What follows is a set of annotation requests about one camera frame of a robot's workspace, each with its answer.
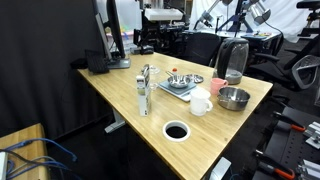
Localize black computer monitor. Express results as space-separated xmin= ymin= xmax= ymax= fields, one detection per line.
xmin=91 ymin=0 xmax=132 ymax=70

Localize pink-lidded white storage box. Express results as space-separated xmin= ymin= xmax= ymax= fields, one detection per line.
xmin=105 ymin=29 xmax=138 ymax=52

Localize glass electric kettle black handle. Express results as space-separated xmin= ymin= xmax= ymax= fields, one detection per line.
xmin=213 ymin=37 xmax=250 ymax=86

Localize black chair headrest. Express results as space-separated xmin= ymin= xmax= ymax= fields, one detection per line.
xmin=295 ymin=0 xmax=320 ymax=38

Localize small steel bowl with handle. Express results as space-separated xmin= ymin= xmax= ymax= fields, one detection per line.
xmin=165 ymin=70 xmax=193 ymax=90

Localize white desk grommet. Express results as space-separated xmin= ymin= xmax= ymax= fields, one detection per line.
xmin=162 ymin=120 xmax=192 ymax=143

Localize black chair with grey mesh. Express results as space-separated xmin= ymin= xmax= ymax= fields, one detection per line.
xmin=246 ymin=53 xmax=320 ymax=92

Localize black box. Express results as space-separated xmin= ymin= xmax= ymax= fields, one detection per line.
xmin=84 ymin=49 xmax=110 ymax=75

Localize colourful items on background table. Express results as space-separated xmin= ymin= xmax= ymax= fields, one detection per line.
xmin=239 ymin=31 xmax=273 ymax=39

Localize white grey box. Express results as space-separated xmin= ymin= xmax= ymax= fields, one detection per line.
xmin=209 ymin=156 xmax=233 ymax=180

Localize white mug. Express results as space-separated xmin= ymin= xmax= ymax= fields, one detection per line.
xmin=189 ymin=87 xmax=214 ymax=117

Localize black flat desk device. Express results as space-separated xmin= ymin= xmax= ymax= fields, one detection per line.
xmin=131 ymin=45 xmax=155 ymax=56

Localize clear plastic storage bin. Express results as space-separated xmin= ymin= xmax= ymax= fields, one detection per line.
xmin=113 ymin=0 xmax=144 ymax=33

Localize blue tripod stand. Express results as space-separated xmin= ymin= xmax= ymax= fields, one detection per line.
xmin=216 ymin=0 xmax=256 ymax=33

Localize white kitchen scale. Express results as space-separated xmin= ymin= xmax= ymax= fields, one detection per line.
xmin=158 ymin=79 xmax=198 ymax=103

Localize large steel bowl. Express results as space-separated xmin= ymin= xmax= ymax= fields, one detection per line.
xmin=216 ymin=86 xmax=251 ymax=112

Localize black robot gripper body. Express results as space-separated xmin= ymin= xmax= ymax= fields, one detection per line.
xmin=149 ymin=19 xmax=185 ymax=39

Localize clear glass jar lid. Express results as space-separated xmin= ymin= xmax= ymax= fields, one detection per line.
xmin=148 ymin=64 xmax=161 ymax=75

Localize orange-handled bar clamp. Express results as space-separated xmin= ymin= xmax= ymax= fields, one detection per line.
xmin=273 ymin=111 xmax=307 ymax=133
xmin=254 ymin=150 xmax=296 ymax=180

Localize pink plastic cup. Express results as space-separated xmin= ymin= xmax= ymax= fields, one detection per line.
xmin=210 ymin=77 xmax=229 ymax=98

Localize black curtain divider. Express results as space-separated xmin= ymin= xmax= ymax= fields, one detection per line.
xmin=0 ymin=0 xmax=113 ymax=139

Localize flat round steel strainer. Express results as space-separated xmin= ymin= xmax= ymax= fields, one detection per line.
xmin=186 ymin=73 xmax=205 ymax=84

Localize blue network cable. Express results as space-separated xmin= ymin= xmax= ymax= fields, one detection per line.
xmin=6 ymin=156 xmax=73 ymax=180
xmin=3 ymin=137 xmax=78 ymax=163

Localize black mesh office chair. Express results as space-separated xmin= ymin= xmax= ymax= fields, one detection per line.
xmin=183 ymin=32 xmax=223 ymax=67

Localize clear glass jar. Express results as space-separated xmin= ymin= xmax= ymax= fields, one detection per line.
xmin=148 ymin=72 xmax=160 ymax=92

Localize aluminium bracket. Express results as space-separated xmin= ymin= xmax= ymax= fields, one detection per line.
xmin=296 ymin=159 xmax=320 ymax=180
xmin=304 ymin=121 xmax=320 ymax=150

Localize grey power strip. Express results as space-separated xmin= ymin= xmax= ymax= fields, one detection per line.
xmin=0 ymin=151 xmax=9 ymax=180

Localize grey desk leg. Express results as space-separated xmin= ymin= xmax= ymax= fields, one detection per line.
xmin=104 ymin=108 xmax=127 ymax=134

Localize black perforated mounting board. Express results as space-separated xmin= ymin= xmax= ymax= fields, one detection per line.
xmin=252 ymin=106 xmax=320 ymax=180

